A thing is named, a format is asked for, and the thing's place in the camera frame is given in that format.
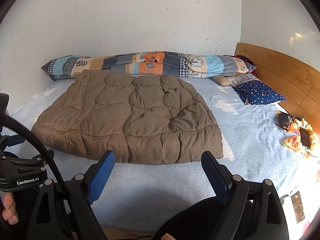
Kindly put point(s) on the dark panel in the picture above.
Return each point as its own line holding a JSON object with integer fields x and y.
{"x": 3, "y": 102}

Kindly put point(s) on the yellow floral cloth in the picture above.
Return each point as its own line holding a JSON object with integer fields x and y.
{"x": 293, "y": 140}

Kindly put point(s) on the dark red cloth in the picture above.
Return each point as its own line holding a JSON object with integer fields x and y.
{"x": 243, "y": 58}

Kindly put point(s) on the navy star-print pillow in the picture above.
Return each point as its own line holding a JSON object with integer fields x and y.
{"x": 257, "y": 92}

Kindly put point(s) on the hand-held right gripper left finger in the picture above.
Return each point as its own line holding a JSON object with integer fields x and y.
{"x": 100, "y": 180}

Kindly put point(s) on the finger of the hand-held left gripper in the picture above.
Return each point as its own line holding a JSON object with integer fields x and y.
{"x": 32, "y": 161}
{"x": 13, "y": 140}

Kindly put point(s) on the olive quilted hooded jacket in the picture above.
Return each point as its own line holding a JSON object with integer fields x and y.
{"x": 125, "y": 115}

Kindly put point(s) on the person's right hand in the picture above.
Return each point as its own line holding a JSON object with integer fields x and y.
{"x": 168, "y": 237}

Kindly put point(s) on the person's left hand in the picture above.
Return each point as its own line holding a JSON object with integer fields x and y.
{"x": 10, "y": 212}

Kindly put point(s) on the beige printed pillow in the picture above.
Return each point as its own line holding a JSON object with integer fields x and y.
{"x": 222, "y": 80}

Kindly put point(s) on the black phone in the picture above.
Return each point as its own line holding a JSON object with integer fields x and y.
{"x": 305, "y": 137}

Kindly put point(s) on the black case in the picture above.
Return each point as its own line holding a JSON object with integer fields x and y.
{"x": 283, "y": 120}

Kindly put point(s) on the light blue bed sheet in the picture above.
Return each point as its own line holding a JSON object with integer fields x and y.
{"x": 250, "y": 140}

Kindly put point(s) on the wooden headboard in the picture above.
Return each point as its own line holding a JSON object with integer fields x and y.
{"x": 280, "y": 67}

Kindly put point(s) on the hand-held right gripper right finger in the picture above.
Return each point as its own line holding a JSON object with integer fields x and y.
{"x": 215, "y": 177}

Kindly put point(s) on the person's black-trousered leg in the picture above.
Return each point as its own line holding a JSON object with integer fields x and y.
{"x": 195, "y": 217}

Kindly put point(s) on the rolled patchwork quilt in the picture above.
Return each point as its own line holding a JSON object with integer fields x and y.
{"x": 120, "y": 62}

